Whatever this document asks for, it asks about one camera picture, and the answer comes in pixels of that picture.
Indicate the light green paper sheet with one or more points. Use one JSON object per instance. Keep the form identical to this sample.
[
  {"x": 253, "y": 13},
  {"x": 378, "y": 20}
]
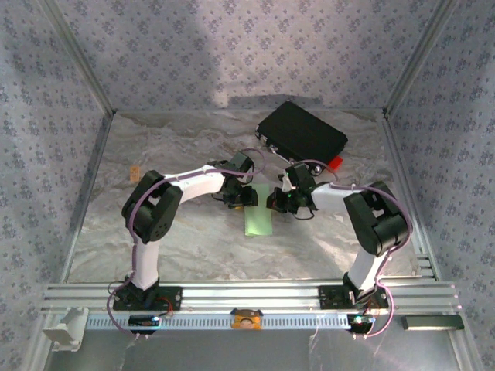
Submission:
[{"x": 259, "y": 222}]

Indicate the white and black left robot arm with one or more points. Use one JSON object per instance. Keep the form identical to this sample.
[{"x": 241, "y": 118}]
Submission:
[{"x": 149, "y": 263}]

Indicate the red block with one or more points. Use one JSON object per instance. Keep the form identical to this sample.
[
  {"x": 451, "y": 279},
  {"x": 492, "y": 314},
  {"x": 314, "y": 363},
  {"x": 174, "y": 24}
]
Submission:
[{"x": 336, "y": 162}]

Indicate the black hard case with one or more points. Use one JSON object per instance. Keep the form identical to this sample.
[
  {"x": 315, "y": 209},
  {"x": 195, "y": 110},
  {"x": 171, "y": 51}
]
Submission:
[{"x": 301, "y": 135}]

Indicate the small orange sticker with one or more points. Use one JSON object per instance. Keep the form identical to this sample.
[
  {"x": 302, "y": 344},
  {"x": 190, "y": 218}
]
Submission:
[{"x": 134, "y": 174}]

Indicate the orange cartoon figure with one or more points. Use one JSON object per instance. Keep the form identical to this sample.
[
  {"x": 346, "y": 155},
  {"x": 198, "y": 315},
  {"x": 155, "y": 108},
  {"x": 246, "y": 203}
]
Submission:
[{"x": 246, "y": 320}]

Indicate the small black controller board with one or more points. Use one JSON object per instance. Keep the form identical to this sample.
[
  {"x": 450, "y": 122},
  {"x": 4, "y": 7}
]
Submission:
[
  {"x": 143, "y": 321},
  {"x": 359, "y": 321}
]

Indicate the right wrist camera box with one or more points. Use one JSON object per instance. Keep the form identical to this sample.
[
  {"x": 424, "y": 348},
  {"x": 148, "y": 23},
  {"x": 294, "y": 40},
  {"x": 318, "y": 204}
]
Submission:
[{"x": 287, "y": 181}]

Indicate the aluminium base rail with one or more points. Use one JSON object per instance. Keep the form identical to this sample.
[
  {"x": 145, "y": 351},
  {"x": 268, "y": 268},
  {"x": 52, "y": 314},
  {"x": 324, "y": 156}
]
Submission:
[{"x": 251, "y": 295}]

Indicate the aluminium table side rail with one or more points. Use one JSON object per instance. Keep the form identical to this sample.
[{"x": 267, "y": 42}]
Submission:
[
  {"x": 88, "y": 193},
  {"x": 398, "y": 152}
]

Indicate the aluminium frame post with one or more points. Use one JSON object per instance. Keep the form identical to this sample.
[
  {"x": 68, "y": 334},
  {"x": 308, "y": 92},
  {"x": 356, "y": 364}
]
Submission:
[
  {"x": 421, "y": 52},
  {"x": 77, "y": 52}
]

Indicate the white plastic bracket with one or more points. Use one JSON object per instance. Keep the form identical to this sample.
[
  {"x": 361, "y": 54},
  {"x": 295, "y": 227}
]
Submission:
[{"x": 63, "y": 328}]

